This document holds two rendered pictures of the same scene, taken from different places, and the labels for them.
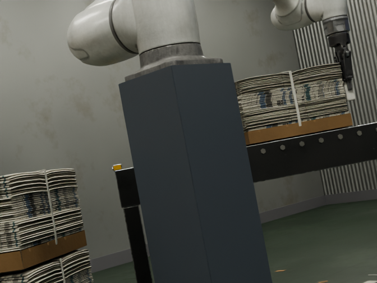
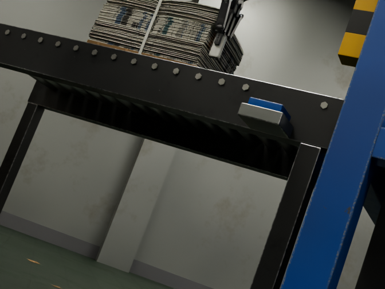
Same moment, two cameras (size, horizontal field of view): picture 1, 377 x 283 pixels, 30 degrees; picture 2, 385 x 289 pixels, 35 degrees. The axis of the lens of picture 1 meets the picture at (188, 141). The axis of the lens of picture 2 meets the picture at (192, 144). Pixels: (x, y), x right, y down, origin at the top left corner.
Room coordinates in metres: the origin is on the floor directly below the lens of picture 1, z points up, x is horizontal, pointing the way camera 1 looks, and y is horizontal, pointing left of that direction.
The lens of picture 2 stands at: (1.10, -1.51, 0.37)
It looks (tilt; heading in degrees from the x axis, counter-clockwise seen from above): 9 degrees up; 32
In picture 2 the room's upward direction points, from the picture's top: 21 degrees clockwise
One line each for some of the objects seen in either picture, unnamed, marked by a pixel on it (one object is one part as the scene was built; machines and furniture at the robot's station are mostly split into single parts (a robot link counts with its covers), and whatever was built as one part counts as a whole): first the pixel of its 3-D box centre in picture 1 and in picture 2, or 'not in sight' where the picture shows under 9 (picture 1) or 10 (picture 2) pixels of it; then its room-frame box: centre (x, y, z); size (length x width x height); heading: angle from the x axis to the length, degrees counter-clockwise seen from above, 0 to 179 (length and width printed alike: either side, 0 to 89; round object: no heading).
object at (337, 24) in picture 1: (336, 27); not in sight; (2.49, -0.59, 1.16); 0.09 x 0.09 x 0.06
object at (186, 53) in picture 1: (178, 62); not in sight; (1.73, -0.01, 1.03); 0.22 x 0.18 x 0.06; 133
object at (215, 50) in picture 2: (349, 90); (217, 46); (2.48, -0.59, 0.93); 0.03 x 0.01 x 0.07; 96
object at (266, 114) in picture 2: not in sight; (265, 120); (2.29, -0.91, 0.69); 0.10 x 0.10 x 0.03; 6
